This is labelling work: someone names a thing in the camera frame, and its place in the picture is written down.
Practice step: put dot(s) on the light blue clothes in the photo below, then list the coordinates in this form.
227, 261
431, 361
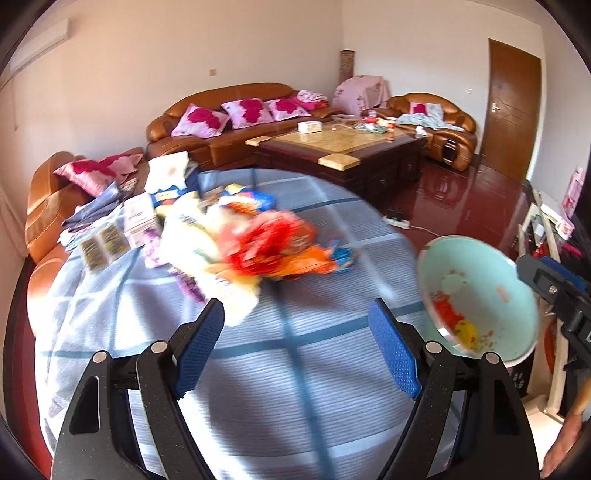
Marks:
429, 121

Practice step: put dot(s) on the purple wrapper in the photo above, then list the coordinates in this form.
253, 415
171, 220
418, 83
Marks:
187, 284

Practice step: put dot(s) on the white tissue box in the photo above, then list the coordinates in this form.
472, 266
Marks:
309, 127

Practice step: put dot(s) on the brown wooden door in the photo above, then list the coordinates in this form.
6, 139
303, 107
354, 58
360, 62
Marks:
508, 106

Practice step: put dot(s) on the white plastic bag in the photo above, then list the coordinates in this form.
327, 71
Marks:
198, 240

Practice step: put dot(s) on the long brown leather sofa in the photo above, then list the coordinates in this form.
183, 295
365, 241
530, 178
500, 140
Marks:
203, 94

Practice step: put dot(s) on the white television stand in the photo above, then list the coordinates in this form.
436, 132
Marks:
551, 230

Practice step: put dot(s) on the light blue trash bin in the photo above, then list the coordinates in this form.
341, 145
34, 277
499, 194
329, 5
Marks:
480, 277

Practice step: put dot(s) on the person's right hand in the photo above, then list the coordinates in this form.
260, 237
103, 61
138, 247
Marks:
565, 438

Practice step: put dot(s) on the dark wooden coffee table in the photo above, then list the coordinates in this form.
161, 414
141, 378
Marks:
323, 138

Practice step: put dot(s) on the large pink flower pillow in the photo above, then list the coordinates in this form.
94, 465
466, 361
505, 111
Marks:
92, 170

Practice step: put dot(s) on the brown leather chaise sofa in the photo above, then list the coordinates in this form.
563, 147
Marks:
41, 207

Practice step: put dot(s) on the pink toy box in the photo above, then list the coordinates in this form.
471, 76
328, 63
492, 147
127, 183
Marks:
575, 191

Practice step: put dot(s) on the clear plastic tray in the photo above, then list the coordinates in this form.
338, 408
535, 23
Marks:
346, 120

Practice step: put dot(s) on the blue plaid tablecloth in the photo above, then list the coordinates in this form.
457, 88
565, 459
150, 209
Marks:
295, 392

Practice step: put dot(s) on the pink floral cover cloth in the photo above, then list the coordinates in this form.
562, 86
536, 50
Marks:
362, 94

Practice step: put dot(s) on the small pink flower pillow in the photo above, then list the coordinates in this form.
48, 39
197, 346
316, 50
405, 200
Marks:
418, 108

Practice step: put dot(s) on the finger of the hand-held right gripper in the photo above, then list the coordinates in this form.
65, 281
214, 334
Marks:
568, 277
538, 277

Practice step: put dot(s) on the blue and orange snack packet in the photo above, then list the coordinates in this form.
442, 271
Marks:
249, 198

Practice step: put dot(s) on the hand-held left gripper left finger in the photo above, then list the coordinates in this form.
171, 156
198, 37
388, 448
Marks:
201, 348

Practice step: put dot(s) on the orange and blue wrapper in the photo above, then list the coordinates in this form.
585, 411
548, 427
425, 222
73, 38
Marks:
341, 256

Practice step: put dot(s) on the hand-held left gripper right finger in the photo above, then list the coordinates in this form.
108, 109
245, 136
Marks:
392, 348

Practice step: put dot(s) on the rolled patterned mat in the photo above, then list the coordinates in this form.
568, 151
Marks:
347, 67

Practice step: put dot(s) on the folded blue plaid cloth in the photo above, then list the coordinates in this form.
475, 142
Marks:
97, 205

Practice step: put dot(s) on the brown leather armchair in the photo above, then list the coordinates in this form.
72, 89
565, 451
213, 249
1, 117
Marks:
455, 138

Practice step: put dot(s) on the white cardboard box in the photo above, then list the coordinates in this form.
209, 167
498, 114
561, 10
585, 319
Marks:
138, 217

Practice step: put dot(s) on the white air conditioner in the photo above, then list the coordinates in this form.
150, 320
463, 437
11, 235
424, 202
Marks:
41, 44

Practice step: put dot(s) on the white power strip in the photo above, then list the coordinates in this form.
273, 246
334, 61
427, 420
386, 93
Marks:
397, 220

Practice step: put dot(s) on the folded pink blanket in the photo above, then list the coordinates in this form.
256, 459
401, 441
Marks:
311, 99

